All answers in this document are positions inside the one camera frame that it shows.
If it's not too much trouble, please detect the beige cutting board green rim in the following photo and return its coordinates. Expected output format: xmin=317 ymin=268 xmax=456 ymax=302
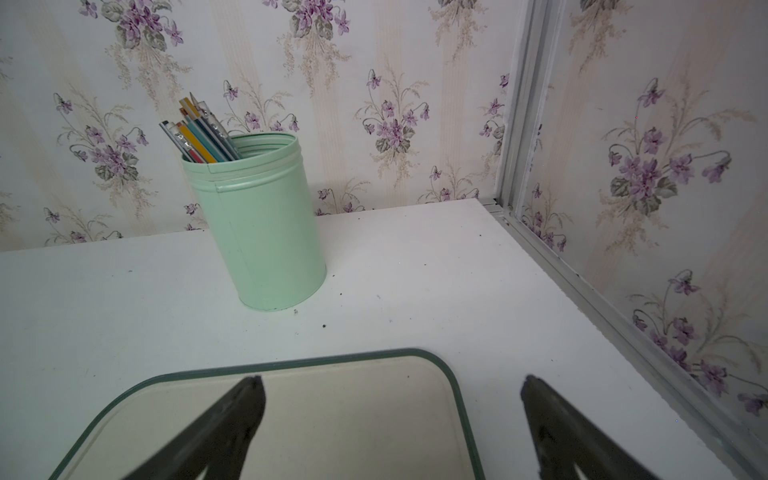
xmin=53 ymin=349 xmax=484 ymax=479

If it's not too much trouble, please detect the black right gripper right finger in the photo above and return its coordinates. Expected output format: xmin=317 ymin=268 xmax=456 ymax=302
xmin=521 ymin=375 xmax=656 ymax=479

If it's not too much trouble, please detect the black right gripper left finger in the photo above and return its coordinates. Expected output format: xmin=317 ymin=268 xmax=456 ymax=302
xmin=127 ymin=376 xmax=266 ymax=479

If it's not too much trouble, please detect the coloured pencils bundle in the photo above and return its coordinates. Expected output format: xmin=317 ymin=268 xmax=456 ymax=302
xmin=159 ymin=93 xmax=240 ymax=164

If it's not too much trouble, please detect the mint green tin cup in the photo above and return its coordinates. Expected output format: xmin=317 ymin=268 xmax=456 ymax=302
xmin=182 ymin=132 xmax=327 ymax=311

